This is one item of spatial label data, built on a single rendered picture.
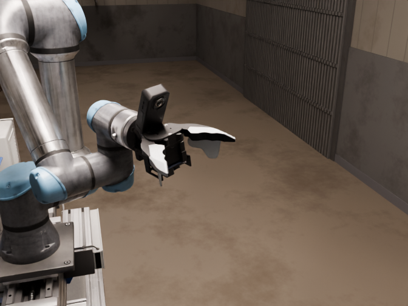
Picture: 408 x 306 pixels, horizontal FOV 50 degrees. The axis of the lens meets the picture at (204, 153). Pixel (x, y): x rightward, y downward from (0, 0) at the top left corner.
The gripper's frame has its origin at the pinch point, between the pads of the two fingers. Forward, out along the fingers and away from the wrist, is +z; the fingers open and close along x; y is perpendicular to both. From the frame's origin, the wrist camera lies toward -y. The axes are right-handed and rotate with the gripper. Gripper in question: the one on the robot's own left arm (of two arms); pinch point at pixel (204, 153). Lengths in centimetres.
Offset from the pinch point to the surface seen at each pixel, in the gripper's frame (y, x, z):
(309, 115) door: 158, -312, -208
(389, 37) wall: 61, -286, -116
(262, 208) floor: 170, -168, -146
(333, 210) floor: 176, -207, -107
